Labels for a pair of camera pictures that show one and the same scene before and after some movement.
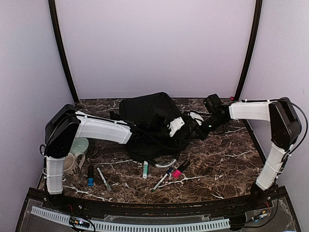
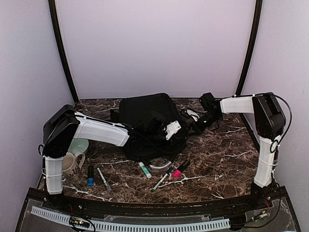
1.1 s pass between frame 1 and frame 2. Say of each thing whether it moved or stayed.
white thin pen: stayed
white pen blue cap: stayed
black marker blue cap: stayed
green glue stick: moved
